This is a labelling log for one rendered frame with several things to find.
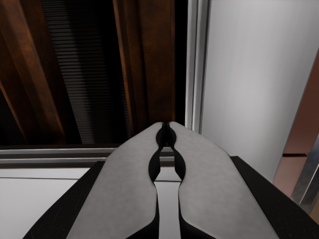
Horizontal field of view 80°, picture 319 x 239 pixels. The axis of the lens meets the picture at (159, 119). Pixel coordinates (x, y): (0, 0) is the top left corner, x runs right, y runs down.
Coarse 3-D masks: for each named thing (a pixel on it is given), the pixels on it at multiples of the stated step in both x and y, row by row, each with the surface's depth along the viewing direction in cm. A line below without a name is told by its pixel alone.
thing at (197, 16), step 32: (192, 0) 16; (192, 32) 17; (192, 64) 18; (192, 96) 20; (192, 128) 21; (0, 160) 24; (32, 160) 23; (64, 160) 23; (96, 160) 23; (160, 160) 23
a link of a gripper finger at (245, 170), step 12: (240, 168) 8; (252, 168) 8; (252, 180) 7; (264, 180) 7; (252, 192) 7; (264, 192) 7; (276, 192) 7; (264, 204) 6; (276, 204) 6; (288, 204) 6; (276, 216) 6; (288, 216) 6; (300, 216) 6; (276, 228) 6; (288, 228) 6; (300, 228) 6; (312, 228) 6
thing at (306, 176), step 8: (312, 152) 41; (312, 160) 42; (304, 168) 43; (312, 168) 43; (304, 176) 44; (312, 176) 44; (296, 184) 45; (304, 184) 45; (296, 192) 47; (304, 192) 46; (296, 200) 48; (304, 208) 49; (312, 208) 49
